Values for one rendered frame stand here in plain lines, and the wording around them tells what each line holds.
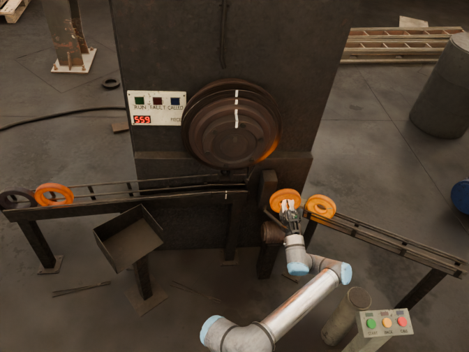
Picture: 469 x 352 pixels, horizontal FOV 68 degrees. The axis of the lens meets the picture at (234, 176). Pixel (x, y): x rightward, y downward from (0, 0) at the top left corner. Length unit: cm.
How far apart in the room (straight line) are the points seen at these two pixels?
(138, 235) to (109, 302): 65
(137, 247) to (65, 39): 299
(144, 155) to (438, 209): 248
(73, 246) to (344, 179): 223
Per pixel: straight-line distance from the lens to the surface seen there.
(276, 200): 172
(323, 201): 190
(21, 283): 263
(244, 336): 129
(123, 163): 313
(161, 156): 185
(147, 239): 185
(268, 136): 161
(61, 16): 428
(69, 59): 444
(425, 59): 574
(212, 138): 152
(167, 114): 171
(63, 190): 200
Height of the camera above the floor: 213
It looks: 45 degrees down
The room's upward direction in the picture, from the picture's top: 7 degrees clockwise
